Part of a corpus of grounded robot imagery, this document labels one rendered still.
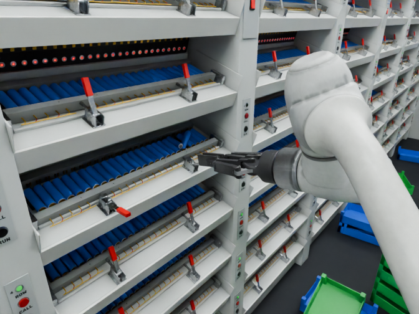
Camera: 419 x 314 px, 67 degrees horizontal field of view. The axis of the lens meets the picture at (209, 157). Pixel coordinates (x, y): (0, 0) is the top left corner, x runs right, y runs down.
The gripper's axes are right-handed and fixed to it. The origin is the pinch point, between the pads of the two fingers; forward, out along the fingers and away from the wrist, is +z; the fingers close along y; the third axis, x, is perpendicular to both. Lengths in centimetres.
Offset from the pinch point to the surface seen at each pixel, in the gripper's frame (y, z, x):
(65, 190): -32.1, 14.2, 2.1
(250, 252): 40, 23, -59
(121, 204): -23.4, 8.0, -3.7
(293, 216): 80, 22, -60
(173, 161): -4.0, 10.6, -0.2
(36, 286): -44.6, 7.4, -11.1
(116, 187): -22.3, 10.4, -0.4
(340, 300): 67, -6, -91
